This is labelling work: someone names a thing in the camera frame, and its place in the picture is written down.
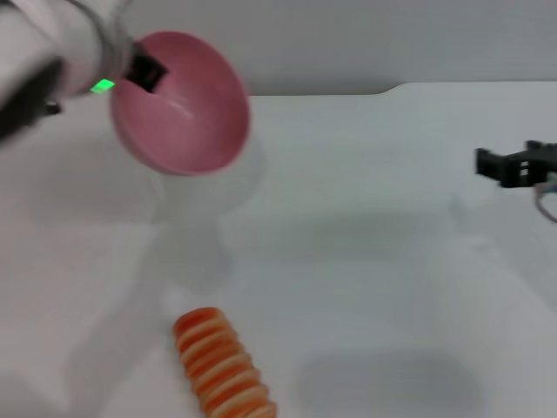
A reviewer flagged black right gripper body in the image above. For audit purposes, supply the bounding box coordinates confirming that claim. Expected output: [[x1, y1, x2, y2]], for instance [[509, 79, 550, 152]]
[[499, 149, 557, 189]]

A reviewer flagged pink plastic bowl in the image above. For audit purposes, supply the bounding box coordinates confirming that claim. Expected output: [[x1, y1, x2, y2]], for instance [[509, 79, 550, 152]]
[[109, 30, 252, 177]]

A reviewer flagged orange striped bread loaf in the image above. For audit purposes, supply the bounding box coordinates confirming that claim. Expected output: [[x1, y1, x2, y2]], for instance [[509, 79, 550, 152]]
[[172, 306, 279, 418]]

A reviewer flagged thin grey gripper cable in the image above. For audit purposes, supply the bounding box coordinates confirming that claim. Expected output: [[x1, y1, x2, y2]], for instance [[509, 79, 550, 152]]
[[534, 181, 557, 224]]

